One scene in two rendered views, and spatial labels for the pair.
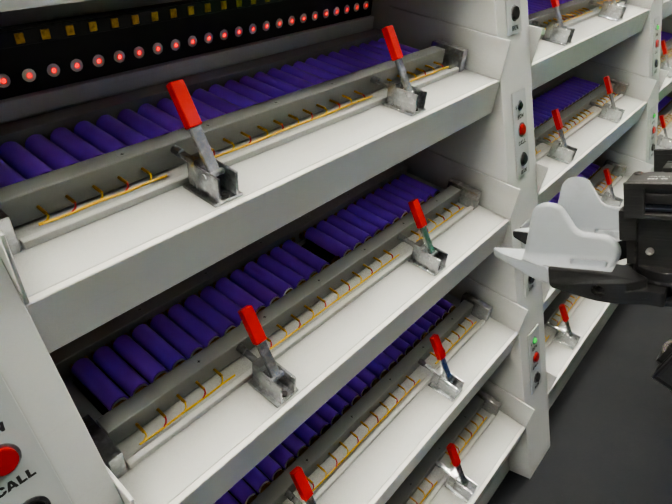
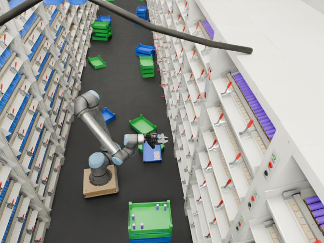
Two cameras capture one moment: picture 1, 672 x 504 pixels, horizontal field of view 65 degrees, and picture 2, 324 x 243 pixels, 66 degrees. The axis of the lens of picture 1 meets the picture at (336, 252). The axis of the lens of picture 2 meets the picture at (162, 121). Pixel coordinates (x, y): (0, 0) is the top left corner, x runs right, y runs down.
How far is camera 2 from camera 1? 2.32 m
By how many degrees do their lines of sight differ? 97
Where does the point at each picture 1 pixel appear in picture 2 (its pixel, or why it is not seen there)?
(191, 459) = (181, 128)
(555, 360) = (191, 218)
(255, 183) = (184, 123)
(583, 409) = (185, 229)
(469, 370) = (186, 175)
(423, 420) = (184, 165)
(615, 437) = (177, 225)
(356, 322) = (185, 144)
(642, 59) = not seen: outside the picture
